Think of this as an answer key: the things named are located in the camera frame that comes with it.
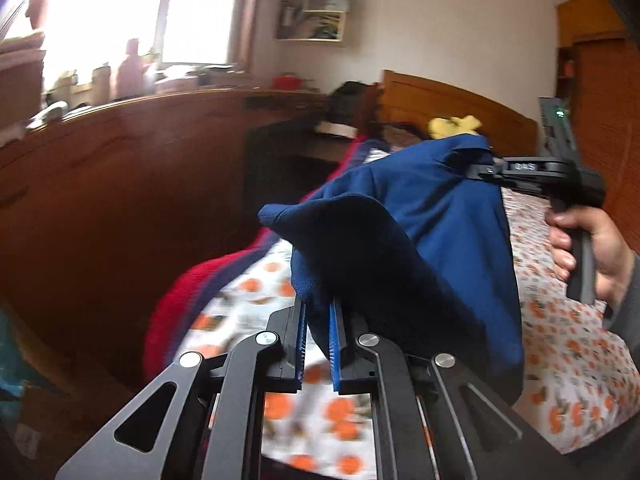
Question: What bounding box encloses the navy blue coat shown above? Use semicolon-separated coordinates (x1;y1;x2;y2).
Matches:
258;134;524;403

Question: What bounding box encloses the right hand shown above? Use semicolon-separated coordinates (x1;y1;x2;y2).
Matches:
544;206;636;309

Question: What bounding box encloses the red and navy blanket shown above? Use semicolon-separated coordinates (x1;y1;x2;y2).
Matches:
142;136;392;386

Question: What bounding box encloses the wooden wardrobe with louvred doors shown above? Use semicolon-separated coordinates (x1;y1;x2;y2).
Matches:
556;0;639;250

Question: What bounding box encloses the yellow plush toy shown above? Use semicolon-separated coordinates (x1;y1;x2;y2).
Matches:
427;115;482;140

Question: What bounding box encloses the orange print bed sheet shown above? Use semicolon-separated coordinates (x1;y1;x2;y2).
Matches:
174;190;639;479

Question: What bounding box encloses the wooden headboard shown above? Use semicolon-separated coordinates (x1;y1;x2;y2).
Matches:
380;70;538;150

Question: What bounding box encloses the long wooden desk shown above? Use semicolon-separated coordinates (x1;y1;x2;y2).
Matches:
1;90;326;311

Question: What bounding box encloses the red bowl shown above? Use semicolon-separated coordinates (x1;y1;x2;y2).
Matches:
271;74;303;91

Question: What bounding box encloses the white wall shelf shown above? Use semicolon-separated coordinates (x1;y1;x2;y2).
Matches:
276;0;350;44

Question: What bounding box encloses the window with wooden frame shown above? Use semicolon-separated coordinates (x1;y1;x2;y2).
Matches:
1;0;257;88

